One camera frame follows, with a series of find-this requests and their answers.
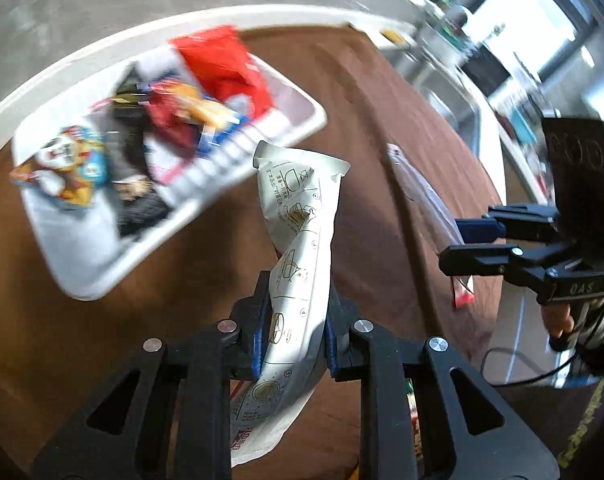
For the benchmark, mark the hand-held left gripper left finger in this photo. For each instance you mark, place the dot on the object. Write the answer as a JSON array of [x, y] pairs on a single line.
[[260, 340]]

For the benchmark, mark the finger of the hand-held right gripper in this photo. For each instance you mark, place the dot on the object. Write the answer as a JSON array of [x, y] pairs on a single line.
[[477, 230], [482, 260]]

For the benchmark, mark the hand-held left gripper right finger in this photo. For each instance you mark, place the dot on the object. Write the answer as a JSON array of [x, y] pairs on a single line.
[[332, 350]]

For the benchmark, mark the slim white snack packet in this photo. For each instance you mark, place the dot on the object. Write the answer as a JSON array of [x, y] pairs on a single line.
[[422, 190]]

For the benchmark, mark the long white red-striped packet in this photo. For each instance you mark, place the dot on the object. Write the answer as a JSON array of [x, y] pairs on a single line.
[[297, 240]]

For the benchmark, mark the white ribbed plastic tray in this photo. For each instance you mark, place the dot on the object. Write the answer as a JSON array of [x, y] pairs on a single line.
[[82, 250]]

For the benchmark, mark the blue snack packet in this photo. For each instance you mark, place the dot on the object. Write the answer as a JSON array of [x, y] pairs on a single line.
[[224, 132]]

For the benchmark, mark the black snack packet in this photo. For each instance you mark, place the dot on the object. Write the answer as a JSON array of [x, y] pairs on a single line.
[[132, 160]]

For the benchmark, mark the small red snack packet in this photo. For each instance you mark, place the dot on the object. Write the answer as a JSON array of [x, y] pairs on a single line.
[[169, 120]]

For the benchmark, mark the orange yellow snack packet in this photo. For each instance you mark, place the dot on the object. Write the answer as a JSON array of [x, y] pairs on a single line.
[[202, 105]]

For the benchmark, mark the panda print snack packet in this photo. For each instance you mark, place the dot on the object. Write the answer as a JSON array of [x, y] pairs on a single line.
[[57, 165]]

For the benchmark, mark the large red snack bag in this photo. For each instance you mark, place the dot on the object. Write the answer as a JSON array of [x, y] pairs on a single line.
[[222, 60]]

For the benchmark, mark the person's right hand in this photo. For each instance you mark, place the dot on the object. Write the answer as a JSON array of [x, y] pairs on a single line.
[[557, 320]]

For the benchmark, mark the steel sink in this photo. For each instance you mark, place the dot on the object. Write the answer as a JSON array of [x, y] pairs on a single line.
[[462, 110]]

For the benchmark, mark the black appliance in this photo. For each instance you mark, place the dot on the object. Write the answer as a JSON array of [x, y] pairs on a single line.
[[484, 72]]

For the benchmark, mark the brown cloth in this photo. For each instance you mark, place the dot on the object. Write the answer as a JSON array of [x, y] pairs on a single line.
[[382, 110]]

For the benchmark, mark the window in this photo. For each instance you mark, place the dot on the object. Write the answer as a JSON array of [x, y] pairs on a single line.
[[542, 15]]

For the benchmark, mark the yellow sponge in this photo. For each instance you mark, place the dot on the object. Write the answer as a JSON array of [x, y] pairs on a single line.
[[392, 36]]

